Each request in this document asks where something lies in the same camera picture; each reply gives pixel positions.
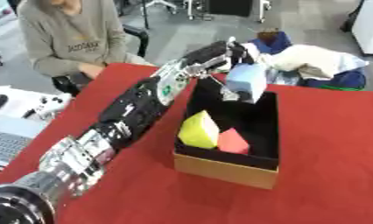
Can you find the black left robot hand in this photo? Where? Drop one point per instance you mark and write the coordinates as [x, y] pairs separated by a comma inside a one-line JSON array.
[[215, 57]]

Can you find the light blue block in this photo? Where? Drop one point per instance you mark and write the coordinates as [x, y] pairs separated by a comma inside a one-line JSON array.
[[248, 81]]

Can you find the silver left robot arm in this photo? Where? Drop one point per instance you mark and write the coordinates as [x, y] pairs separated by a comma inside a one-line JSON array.
[[128, 108]]

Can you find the tan cardboard box black inside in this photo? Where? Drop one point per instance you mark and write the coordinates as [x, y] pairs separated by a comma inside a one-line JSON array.
[[230, 163]]

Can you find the yellow block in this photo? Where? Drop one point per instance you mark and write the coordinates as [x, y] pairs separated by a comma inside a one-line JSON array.
[[199, 132]]

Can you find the red block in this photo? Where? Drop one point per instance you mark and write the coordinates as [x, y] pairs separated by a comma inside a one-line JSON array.
[[232, 142]]

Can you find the pile of cloth bags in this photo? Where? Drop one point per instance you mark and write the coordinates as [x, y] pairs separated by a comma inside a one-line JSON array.
[[312, 65]]

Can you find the person's hand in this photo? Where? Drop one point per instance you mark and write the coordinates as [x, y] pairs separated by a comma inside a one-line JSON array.
[[91, 70]]

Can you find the person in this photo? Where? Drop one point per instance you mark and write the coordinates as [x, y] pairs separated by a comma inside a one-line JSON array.
[[72, 35]]

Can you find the white game controller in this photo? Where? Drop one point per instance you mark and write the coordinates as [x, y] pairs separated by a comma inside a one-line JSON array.
[[46, 106]]

